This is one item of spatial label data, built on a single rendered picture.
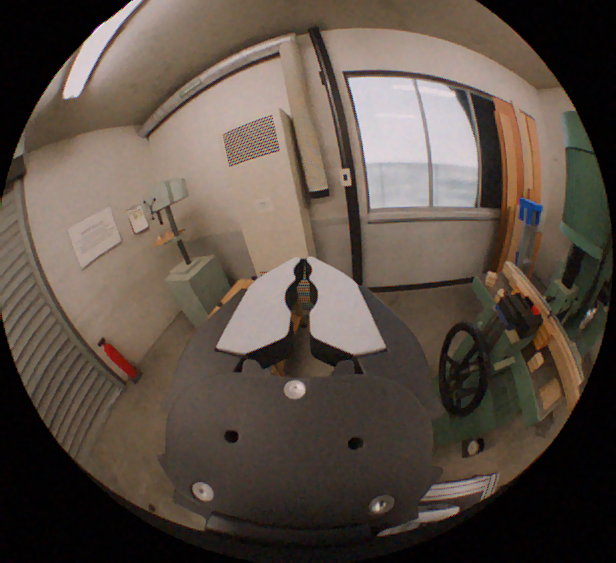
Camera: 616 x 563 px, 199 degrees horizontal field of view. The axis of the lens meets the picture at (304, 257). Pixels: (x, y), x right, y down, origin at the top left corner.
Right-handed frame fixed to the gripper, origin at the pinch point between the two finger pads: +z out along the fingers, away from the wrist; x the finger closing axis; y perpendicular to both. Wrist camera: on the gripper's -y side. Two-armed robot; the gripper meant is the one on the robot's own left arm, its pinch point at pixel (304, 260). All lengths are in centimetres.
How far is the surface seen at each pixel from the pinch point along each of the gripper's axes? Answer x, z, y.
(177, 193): -105, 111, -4
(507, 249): 194, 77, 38
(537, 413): 52, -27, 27
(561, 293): 66, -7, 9
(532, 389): 53, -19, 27
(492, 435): 61, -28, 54
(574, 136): 58, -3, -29
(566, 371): 67, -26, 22
